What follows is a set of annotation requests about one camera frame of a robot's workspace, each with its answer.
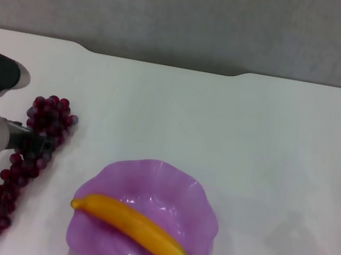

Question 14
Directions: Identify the purple wavy plastic bowl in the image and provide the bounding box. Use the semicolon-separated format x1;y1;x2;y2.
61;146;229;255

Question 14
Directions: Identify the yellow banana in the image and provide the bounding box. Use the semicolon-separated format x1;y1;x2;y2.
62;189;204;255

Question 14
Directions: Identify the red grape bunch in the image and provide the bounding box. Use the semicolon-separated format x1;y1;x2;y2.
0;86;83;250

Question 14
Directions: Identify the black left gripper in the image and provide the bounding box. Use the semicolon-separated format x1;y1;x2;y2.
0;119;57;162

